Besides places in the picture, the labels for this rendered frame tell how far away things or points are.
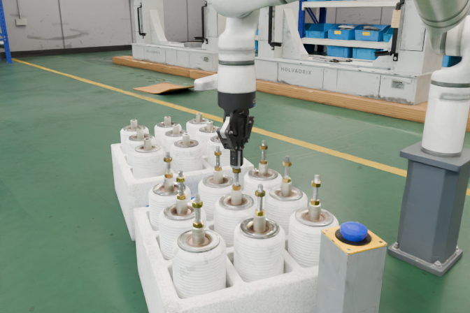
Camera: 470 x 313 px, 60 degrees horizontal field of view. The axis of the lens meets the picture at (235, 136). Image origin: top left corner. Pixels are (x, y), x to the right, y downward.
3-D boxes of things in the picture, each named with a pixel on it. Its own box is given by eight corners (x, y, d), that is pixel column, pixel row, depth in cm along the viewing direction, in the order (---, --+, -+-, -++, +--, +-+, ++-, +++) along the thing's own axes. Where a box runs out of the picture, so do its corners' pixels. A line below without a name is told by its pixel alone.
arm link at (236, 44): (231, 59, 84) (212, 64, 76) (231, -20, 79) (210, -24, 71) (263, 61, 81) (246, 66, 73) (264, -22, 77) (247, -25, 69)
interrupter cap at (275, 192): (267, 201, 87) (267, 198, 87) (270, 186, 94) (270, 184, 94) (303, 203, 86) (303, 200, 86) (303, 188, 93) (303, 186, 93)
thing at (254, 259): (278, 292, 86) (280, 215, 81) (285, 325, 77) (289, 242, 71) (232, 293, 85) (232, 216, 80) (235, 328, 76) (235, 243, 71)
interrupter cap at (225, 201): (225, 214, 82) (225, 211, 81) (214, 198, 88) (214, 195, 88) (259, 208, 84) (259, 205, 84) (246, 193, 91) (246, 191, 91)
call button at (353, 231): (355, 230, 64) (356, 219, 63) (372, 243, 60) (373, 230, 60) (333, 235, 62) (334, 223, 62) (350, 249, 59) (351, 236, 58)
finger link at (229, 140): (217, 126, 77) (227, 142, 81) (214, 134, 76) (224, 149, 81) (229, 128, 76) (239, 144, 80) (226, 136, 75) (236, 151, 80)
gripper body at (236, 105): (245, 91, 74) (244, 140, 76) (262, 84, 81) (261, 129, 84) (208, 88, 77) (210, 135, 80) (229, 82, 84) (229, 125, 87)
